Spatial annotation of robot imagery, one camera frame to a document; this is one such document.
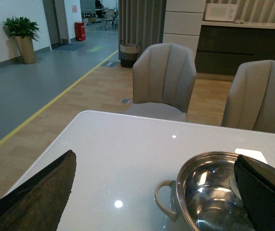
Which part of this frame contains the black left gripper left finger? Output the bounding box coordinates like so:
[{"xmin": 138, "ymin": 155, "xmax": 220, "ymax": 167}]
[{"xmin": 0, "ymin": 150, "xmax": 77, "ymax": 231}]

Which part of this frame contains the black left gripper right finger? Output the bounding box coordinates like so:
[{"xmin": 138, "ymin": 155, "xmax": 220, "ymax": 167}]
[{"xmin": 234, "ymin": 154, "xmax": 275, "ymax": 231}]

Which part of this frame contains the white electric cooking pot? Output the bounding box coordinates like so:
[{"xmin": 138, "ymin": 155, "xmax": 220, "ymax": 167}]
[{"xmin": 155, "ymin": 151, "xmax": 254, "ymax": 231}]

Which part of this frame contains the beige chair on right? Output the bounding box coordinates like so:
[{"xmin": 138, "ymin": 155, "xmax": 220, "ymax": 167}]
[{"xmin": 221, "ymin": 60, "xmax": 275, "ymax": 133}]

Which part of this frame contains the beige chair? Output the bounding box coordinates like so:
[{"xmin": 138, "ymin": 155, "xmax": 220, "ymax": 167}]
[
  {"xmin": 124, "ymin": 43, "xmax": 196, "ymax": 122},
  {"xmin": 221, "ymin": 60, "xmax": 275, "ymax": 133}
]

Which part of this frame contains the floor socket plate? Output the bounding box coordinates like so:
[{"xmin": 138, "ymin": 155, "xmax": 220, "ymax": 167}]
[{"xmin": 121, "ymin": 99, "xmax": 131, "ymax": 104}]

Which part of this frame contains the dark kitchen counter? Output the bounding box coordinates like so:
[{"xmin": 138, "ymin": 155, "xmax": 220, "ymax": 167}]
[{"xmin": 195, "ymin": 25, "xmax": 275, "ymax": 76}]

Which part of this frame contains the beige chair on left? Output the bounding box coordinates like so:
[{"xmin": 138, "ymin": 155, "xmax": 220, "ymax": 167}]
[{"xmin": 124, "ymin": 43, "xmax": 196, "ymax": 122}]

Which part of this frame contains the green potted plant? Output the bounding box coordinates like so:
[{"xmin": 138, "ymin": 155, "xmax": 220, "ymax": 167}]
[{"xmin": 4, "ymin": 17, "xmax": 39, "ymax": 64}]

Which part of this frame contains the woven laundry basket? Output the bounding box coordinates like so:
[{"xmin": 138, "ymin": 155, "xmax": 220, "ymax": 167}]
[{"xmin": 119, "ymin": 40, "xmax": 141, "ymax": 68}]

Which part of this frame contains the red bin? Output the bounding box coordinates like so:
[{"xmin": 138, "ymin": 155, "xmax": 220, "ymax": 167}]
[{"xmin": 74, "ymin": 22, "xmax": 86, "ymax": 41}]

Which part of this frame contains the white microwave oven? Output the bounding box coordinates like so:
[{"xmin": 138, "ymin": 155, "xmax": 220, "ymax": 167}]
[{"xmin": 204, "ymin": 3, "xmax": 238, "ymax": 22}]

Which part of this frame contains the white cabinet column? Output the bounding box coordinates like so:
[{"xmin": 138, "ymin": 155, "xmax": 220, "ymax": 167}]
[{"xmin": 163, "ymin": 0, "xmax": 206, "ymax": 53}]

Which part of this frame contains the office chair in background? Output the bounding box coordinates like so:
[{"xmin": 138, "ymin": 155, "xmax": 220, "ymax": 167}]
[{"xmin": 104, "ymin": 9, "xmax": 117, "ymax": 30}]

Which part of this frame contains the grey curtain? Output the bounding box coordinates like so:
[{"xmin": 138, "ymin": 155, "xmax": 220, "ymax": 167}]
[{"xmin": 118, "ymin": 0, "xmax": 167, "ymax": 54}]

